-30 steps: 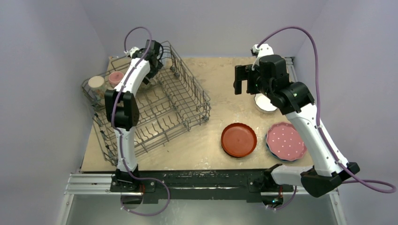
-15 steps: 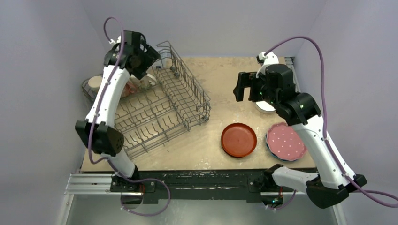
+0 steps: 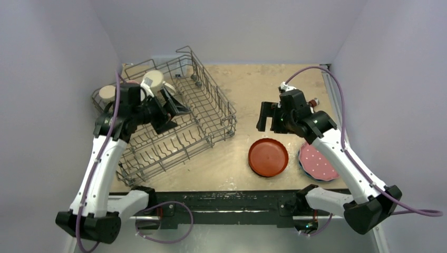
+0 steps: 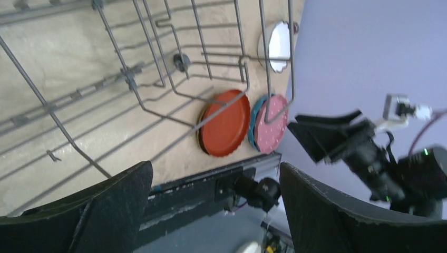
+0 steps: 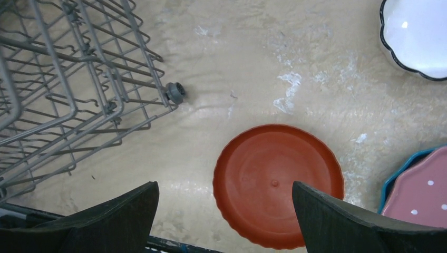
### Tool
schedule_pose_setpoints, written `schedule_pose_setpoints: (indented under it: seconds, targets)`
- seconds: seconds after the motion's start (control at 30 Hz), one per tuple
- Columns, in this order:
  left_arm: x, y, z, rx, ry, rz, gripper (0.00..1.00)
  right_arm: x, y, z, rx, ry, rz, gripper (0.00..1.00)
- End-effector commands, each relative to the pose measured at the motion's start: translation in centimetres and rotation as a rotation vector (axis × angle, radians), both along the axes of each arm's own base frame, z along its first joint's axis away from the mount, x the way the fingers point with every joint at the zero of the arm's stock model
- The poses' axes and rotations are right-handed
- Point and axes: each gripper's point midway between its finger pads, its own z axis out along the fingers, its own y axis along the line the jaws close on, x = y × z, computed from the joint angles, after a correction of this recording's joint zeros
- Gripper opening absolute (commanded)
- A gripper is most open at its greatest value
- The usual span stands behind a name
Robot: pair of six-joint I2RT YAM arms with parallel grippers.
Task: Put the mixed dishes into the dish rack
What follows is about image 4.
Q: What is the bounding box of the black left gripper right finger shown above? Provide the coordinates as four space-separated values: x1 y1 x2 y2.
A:
279 162 446 252

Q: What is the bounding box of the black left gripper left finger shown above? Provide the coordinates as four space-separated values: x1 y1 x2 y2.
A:
1 161 153 252

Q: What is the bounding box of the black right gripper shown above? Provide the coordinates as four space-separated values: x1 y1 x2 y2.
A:
287 110 405 201

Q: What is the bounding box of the white bowl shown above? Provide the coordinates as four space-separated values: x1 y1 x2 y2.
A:
257 21 290 73

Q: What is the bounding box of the red-orange plate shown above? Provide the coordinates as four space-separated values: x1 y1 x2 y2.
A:
196 95 251 157

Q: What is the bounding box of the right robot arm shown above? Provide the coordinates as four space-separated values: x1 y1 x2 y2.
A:
287 110 446 218

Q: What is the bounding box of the pink polka dot plate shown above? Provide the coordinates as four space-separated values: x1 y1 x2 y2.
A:
254 94 289 154

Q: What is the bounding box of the blue plate under pink plate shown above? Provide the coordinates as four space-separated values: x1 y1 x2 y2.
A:
247 95 268 151

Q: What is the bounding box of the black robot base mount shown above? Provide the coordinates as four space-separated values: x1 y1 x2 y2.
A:
135 152 281 248

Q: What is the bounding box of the grey wire dish rack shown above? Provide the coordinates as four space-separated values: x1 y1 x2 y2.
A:
1 1 304 217

